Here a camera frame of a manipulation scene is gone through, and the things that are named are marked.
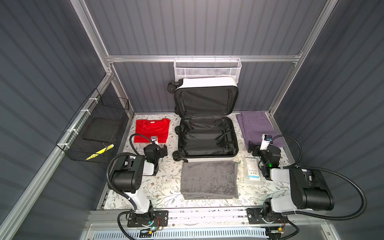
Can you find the floral table mat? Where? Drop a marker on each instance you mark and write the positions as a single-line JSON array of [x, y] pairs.
[[164, 188]]

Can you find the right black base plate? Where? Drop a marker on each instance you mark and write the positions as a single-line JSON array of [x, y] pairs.
[[261, 216]]

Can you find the white wire mesh basket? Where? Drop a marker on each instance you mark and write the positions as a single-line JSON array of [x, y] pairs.
[[192, 68]]

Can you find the white vented panel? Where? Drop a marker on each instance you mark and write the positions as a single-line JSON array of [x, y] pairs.
[[199, 234]]

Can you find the black wire mesh basket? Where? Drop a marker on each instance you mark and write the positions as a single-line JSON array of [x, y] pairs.
[[100, 123]]

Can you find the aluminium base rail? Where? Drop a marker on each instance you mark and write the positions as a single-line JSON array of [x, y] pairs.
[[183, 217]]

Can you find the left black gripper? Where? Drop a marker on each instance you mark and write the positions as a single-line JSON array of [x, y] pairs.
[[163, 150]]

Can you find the purple pants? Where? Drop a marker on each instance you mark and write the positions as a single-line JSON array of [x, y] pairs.
[[253, 125]]

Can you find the grey towel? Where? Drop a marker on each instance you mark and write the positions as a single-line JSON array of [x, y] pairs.
[[209, 180]]

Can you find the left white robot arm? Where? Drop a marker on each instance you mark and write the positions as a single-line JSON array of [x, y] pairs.
[[125, 174]]

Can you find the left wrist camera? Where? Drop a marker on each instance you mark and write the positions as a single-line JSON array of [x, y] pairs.
[[154, 139]]

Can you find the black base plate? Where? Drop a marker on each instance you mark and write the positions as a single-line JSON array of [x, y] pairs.
[[261, 216], [150, 219]]

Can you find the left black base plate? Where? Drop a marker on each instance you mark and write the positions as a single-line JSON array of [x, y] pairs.
[[150, 219]]

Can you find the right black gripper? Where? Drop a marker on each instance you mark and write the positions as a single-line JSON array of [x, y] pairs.
[[254, 150]]

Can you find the red folded t-shirt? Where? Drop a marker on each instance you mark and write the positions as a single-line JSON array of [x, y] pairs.
[[154, 128]]

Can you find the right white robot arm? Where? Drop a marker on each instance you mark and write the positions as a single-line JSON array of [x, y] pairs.
[[308, 189]]

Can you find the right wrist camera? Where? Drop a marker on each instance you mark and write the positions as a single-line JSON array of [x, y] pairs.
[[266, 139]]

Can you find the white hard-shell suitcase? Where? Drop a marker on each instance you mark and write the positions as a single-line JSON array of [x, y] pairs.
[[205, 132]]

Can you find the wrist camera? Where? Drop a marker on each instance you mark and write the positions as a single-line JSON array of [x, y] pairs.
[[154, 139], [266, 139]]

